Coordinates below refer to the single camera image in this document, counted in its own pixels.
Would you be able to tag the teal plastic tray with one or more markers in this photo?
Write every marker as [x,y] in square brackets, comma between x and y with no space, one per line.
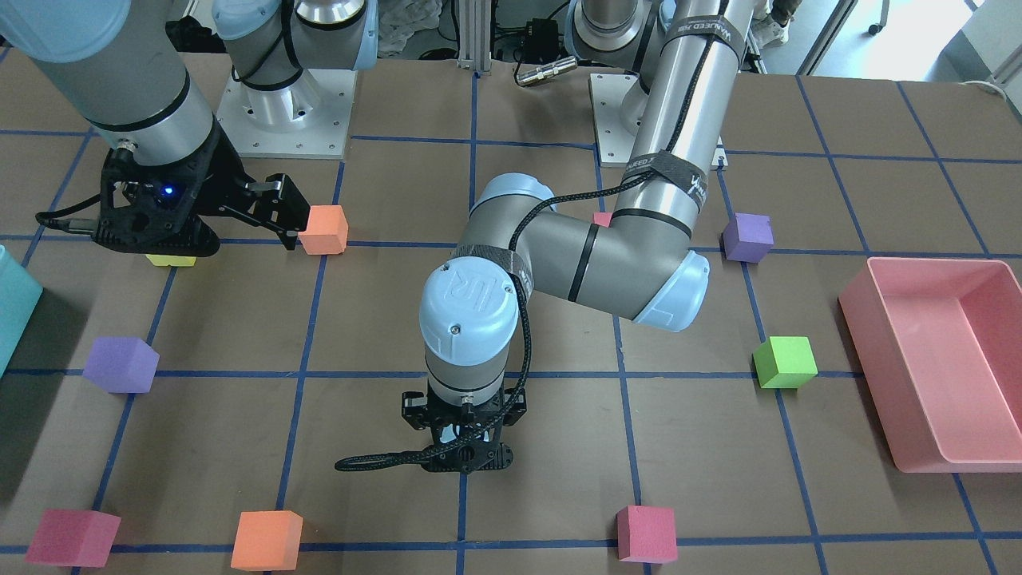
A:
[20,294]

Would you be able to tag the orange foam block near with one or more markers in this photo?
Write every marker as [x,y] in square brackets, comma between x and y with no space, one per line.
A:
[326,232]

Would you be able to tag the green foam block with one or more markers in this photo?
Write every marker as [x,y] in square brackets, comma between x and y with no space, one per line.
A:
[784,362]

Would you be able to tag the aluminium frame post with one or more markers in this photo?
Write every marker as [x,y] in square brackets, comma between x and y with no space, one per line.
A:
[475,35]

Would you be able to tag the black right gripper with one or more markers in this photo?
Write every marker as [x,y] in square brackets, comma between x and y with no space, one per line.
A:
[217,185]

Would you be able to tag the orange foam block far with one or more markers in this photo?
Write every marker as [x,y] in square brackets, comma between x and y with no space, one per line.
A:
[267,541]

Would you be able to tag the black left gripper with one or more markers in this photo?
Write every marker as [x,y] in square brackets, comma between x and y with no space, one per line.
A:
[414,404]

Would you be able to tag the purple foam block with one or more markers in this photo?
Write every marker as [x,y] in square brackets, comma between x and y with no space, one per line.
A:
[121,364]
[748,237]

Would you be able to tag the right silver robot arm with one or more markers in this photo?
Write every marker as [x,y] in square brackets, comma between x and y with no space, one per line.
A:
[117,66]

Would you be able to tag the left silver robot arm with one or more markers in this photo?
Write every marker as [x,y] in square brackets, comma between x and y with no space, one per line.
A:
[625,250]

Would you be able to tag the pink foam block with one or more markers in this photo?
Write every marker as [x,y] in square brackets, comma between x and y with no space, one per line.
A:
[602,219]
[646,534]
[73,538]

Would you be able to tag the pink plastic tray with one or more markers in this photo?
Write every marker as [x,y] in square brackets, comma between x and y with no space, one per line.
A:
[939,341]

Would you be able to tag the orange foam block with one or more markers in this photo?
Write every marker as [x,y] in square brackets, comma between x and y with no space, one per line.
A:
[326,232]
[267,541]

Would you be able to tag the yellow foam block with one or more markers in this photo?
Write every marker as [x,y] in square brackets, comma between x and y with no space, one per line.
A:
[171,261]

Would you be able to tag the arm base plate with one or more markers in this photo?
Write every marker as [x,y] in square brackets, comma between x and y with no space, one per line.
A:
[617,107]
[307,120]

